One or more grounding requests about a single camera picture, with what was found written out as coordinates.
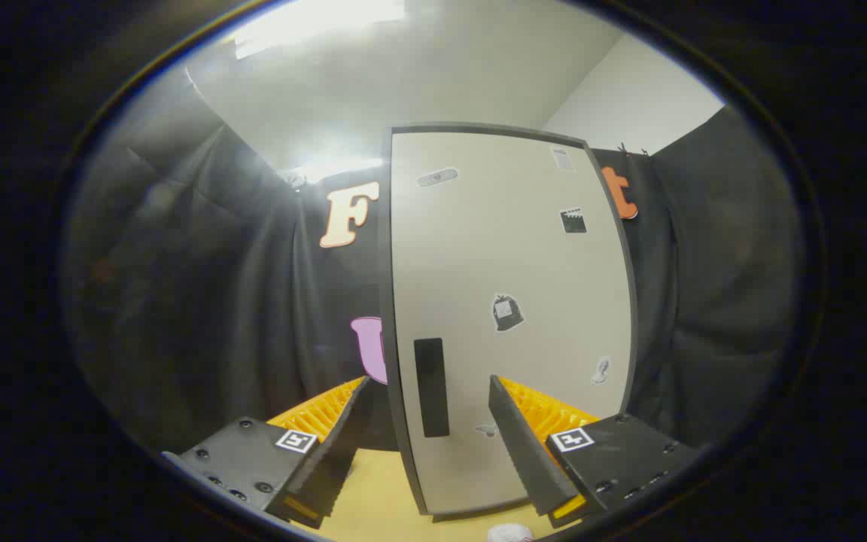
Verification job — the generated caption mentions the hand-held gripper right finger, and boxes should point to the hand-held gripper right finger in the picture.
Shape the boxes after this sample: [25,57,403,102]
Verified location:
[488,374,702,528]

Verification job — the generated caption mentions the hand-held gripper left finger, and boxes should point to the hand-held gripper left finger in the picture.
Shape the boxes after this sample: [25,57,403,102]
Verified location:
[163,376,373,529]

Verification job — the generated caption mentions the cream shoe cabinet door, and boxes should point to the cream shoe cabinet door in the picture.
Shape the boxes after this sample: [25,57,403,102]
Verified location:
[391,131,634,517]

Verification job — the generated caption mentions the black backdrop cloth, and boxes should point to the black backdrop cloth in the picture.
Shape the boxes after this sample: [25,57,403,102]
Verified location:
[65,68,808,456]

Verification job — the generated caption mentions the black door handle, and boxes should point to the black door handle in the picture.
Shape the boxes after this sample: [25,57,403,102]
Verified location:
[413,338,451,438]

